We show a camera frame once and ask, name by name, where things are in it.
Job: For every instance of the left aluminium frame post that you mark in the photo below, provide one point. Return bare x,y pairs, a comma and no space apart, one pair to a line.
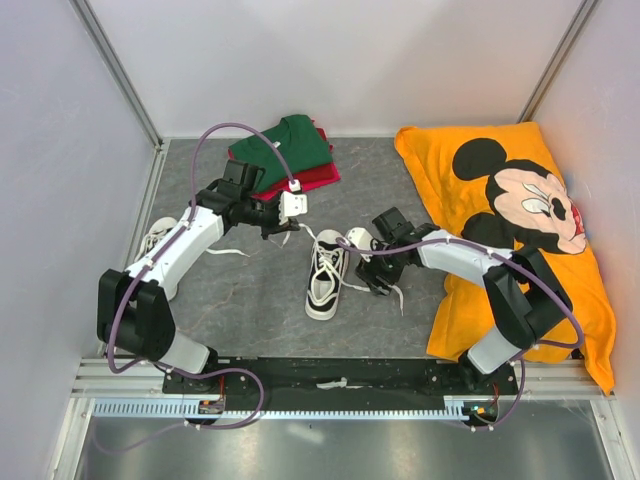
100,39

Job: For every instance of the pink folded t-shirt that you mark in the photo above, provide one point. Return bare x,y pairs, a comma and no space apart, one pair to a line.
317,172

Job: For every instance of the front aluminium rail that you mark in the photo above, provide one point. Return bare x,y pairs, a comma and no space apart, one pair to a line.
568,380

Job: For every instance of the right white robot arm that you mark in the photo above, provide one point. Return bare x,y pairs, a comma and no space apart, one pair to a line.
525,297

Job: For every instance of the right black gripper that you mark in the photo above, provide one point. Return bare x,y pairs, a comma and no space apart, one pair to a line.
369,271

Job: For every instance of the aluminium frame post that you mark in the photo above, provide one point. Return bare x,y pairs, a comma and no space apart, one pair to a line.
561,53
100,39

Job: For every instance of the grey slotted cable duct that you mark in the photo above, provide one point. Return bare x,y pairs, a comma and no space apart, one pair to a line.
446,408

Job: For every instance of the right aluminium frame post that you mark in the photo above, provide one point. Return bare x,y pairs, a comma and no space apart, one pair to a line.
561,53

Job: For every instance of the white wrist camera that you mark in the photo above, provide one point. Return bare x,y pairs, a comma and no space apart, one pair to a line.
291,205
359,240

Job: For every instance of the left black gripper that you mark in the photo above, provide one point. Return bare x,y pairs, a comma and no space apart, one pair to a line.
276,227

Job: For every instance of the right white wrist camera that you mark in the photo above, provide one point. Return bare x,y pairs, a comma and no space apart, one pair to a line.
359,240

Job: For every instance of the orange Mickey Mouse pillow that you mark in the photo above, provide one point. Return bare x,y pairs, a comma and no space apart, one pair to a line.
499,186

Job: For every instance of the black white sneaker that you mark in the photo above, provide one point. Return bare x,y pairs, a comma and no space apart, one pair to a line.
171,247
327,274

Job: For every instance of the red folded t-shirt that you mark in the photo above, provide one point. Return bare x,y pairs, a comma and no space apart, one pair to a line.
307,152

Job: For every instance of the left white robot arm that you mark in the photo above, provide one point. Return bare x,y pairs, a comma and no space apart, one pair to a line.
134,312

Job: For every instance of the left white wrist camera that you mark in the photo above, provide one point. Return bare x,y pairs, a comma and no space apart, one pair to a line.
291,205

